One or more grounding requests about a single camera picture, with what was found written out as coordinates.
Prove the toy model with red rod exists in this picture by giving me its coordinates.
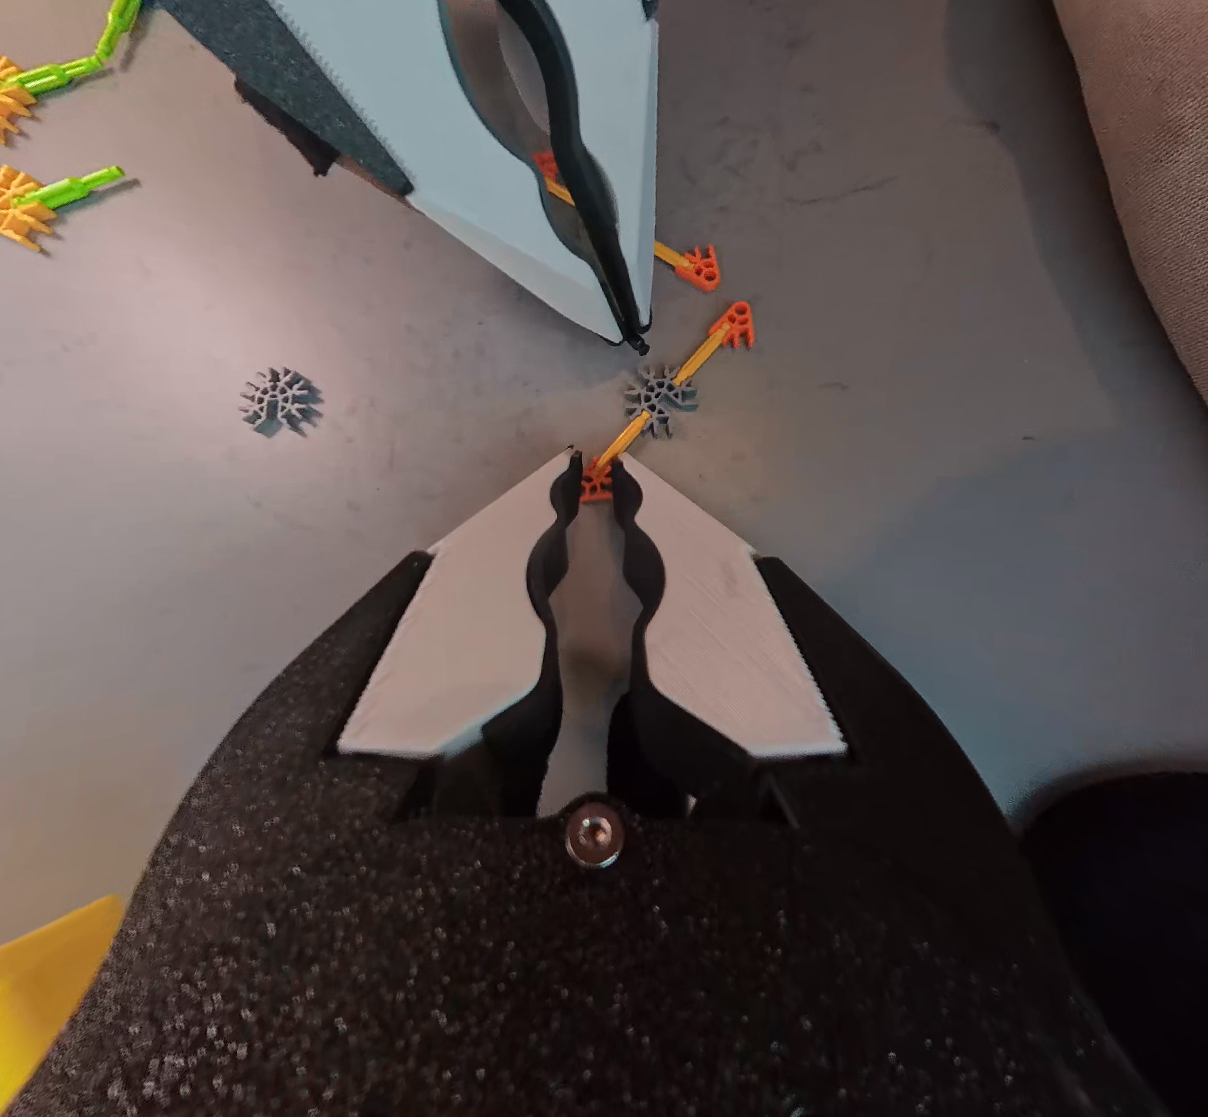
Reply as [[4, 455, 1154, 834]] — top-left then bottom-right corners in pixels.
[[0, 53, 129, 255]]

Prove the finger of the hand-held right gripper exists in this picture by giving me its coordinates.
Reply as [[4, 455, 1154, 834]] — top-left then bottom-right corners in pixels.
[[212, 0, 632, 346], [430, 0, 662, 338]]

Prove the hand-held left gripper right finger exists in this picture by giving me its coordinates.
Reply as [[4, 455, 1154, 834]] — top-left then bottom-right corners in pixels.
[[609, 455, 848, 762]]

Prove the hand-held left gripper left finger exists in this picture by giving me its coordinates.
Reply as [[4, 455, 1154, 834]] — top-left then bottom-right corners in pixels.
[[337, 450, 586, 760]]

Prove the yellow bin with colourful pieces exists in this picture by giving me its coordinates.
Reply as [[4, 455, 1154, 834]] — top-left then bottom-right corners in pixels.
[[0, 892, 129, 1095]]

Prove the grey snowflake connector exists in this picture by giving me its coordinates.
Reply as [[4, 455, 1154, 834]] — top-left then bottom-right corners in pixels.
[[623, 364, 700, 440], [238, 366, 325, 440]]

